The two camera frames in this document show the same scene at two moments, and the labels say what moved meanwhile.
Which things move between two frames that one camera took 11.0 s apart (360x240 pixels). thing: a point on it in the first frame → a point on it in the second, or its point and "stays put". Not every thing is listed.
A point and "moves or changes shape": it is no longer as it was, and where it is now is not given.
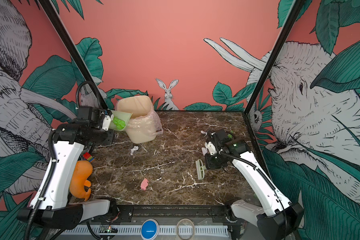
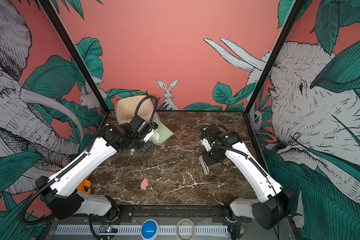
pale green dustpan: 120,120 → 164,134
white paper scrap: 204,150 moves or changes shape
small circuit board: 108,228 stays put
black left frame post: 68,43 stays put
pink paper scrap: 144,184 stays put
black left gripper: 110,138 → 145,150
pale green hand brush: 200,169 moves or changes shape
